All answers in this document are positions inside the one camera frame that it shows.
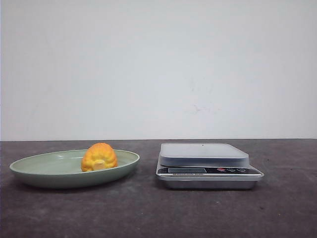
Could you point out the yellow toy corn cob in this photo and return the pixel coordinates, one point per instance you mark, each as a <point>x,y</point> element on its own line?
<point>98,157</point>

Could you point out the green oval plate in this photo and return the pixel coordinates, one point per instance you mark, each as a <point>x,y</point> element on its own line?
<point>60,170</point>

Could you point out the silver digital kitchen scale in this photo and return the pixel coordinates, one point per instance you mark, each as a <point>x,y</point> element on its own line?
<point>205,166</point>

